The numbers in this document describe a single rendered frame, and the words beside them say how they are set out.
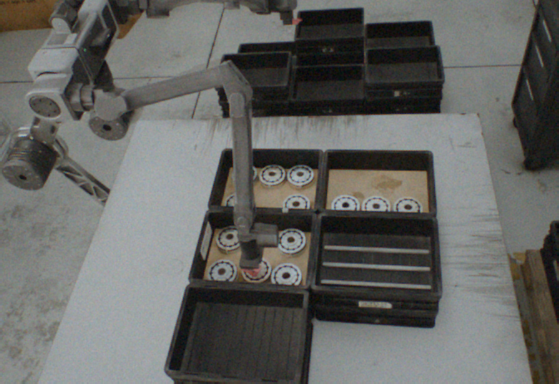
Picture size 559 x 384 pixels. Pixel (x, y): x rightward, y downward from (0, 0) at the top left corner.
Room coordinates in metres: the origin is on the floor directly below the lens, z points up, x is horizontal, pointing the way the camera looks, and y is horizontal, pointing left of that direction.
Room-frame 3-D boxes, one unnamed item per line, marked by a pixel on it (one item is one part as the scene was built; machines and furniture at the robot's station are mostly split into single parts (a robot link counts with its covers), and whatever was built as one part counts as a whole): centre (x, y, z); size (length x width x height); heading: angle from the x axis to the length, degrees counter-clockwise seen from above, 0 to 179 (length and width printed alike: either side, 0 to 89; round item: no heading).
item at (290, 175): (1.38, -0.09, 0.86); 0.10 x 0.10 x 0.01
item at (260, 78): (2.43, 0.01, 0.37); 0.40 x 0.30 x 0.45; 76
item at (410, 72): (2.24, -0.77, 0.37); 0.40 x 0.30 x 0.45; 76
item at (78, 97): (1.32, 0.52, 1.45); 0.09 x 0.08 x 0.12; 166
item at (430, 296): (0.94, -0.27, 0.92); 0.40 x 0.30 x 0.02; 74
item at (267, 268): (1.00, 0.12, 0.86); 0.10 x 0.10 x 0.01
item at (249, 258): (1.00, 0.13, 0.98); 0.10 x 0.07 x 0.07; 164
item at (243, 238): (1.00, 0.12, 1.04); 0.07 x 0.06 x 0.07; 76
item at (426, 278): (0.94, -0.27, 0.87); 0.40 x 0.30 x 0.11; 74
